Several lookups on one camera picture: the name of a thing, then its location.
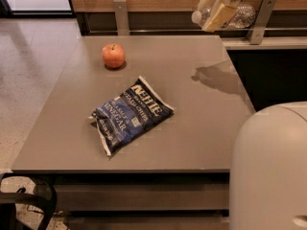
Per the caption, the right metal bracket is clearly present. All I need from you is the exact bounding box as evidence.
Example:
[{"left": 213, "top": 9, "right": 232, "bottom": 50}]
[{"left": 247, "top": 0, "right": 276, "bottom": 45}]

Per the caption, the blue kettle chips bag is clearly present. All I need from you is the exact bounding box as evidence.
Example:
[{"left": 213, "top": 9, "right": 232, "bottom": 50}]
[{"left": 89, "top": 76, "right": 174, "bottom": 156}]

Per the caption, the left metal bracket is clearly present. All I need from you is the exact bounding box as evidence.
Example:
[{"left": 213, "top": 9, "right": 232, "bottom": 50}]
[{"left": 113, "top": 0, "right": 130, "bottom": 35}]

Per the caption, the black chair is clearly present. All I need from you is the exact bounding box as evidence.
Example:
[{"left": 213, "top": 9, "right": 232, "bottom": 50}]
[{"left": 0, "top": 175, "right": 57, "bottom": 230}]

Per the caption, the red apple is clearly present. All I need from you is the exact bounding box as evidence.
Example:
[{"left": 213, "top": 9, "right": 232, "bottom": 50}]
[{"left": 102, "top": 43, "right": 126, "bottom": 69}]

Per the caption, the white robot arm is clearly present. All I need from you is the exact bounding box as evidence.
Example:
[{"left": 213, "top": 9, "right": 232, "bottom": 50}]
[{"left": 192, "top": 0, "right": 307, "bottom": 230}]

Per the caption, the metal bracket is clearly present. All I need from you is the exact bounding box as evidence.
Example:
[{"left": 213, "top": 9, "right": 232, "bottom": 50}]
[
  {"left": 247, "top": 0, "right": 276, "bottom": 45},
  {"left": 113, "top": 0, "right": 130, "bottom": 35}
]

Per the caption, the clear plastic water bottle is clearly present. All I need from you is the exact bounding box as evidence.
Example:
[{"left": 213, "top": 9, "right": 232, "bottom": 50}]
[{"left": 192, "top": 4, "right": 256, "bottom": 30}]

